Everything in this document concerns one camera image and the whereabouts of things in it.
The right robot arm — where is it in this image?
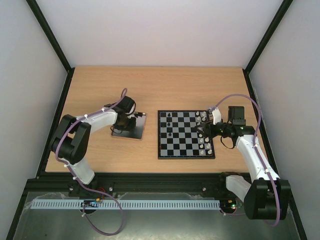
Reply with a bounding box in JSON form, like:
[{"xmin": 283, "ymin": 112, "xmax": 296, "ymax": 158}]
[{"xmin": 196, "ymin": 106, "xmax": 291, "ymax": 222}]

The black white chessboard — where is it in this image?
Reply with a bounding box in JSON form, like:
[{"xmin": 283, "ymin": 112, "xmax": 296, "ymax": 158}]
[{"xmin": 157, "ymin": 110, "xmax": 216, "ymax": 159}]

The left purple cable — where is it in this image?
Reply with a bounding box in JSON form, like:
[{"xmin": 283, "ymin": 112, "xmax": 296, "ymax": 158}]
[{"xmin": 55, "ymin": 87, "xmax": 125, "ymax": 236}]

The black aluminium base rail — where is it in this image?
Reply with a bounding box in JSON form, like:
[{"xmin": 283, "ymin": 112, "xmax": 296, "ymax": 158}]
[{"xmin": 23, "ymin": 172, "xmax": 235, "ymax": 199}]

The purple cable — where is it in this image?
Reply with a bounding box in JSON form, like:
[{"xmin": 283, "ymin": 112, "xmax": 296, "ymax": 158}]
[
  {"xmin": 55, "ymin": 87, "xmax": 125, "ymax": 236},
  {"xmin": 209, "ymin": 93, "xmax": 282, "ymax": 227}
]

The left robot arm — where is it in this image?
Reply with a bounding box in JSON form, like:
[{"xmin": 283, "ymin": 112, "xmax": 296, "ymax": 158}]
[{"xmin": 49, "ymin": 96, "xmax": 136, "ymax": 185}]

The metal tray wooden rim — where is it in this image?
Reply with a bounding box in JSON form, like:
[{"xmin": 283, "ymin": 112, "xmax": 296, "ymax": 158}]
[{"xmin": 110, "ymin": 112, "xmax": 147, "ymax": 140}]

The white slotted cable duct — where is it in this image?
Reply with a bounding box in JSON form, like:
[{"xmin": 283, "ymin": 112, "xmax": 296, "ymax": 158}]
[{"xmin": 30, "ymin": 199, "xmax": 220, "ymax": 210}]

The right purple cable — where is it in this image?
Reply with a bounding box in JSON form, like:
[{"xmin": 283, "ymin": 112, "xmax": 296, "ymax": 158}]
[{"xmin": 209, "ymin": 93, "xmax": 282, "ymax": 227}]

